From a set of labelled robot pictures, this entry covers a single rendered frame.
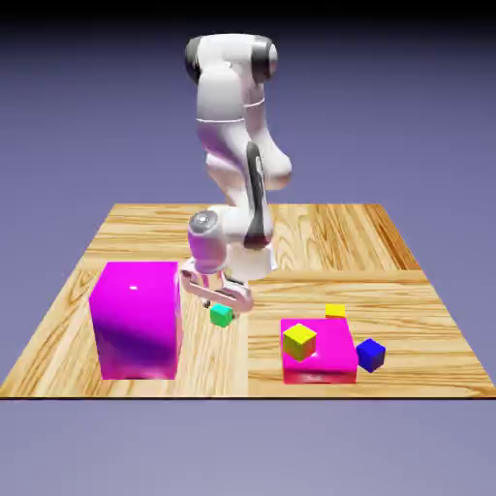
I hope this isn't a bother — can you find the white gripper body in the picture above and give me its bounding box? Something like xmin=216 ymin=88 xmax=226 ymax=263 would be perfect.
xmin=178 ymin=258 xmax=255 ymax=314

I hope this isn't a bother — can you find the small blue cube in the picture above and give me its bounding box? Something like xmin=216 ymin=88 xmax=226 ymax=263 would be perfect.
xmin=355 ymin=337 xmax=388 ymax=374

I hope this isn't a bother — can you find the small green cube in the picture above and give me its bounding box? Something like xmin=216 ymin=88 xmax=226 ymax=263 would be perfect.
xmin=209 ymin=303 xmax=234 ymax=329

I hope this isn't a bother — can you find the tall magenta box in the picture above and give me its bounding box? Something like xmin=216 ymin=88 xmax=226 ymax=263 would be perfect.
xmin=88 ymin=261 xmax=184 ymax=382

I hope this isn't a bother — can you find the flat magenta box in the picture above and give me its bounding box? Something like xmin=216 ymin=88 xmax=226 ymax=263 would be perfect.
xmin=280 ymin=317 xmax=358 ymax=386

